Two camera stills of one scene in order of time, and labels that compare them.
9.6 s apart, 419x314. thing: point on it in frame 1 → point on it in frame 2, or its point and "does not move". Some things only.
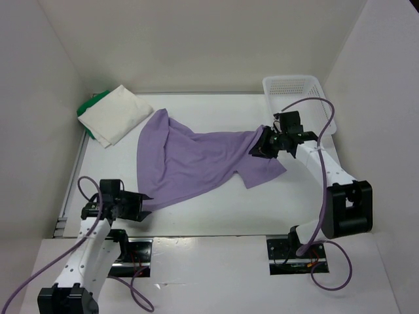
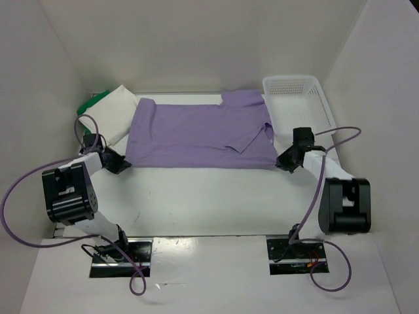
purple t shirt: [175, 165] → [235, 134]
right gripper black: [260, 148] → [285, 165]
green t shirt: [88, 104] does not move
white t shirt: [110, 116] does not move
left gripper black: [136, 199] → [119, 159]
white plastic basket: [303, 93] does not move
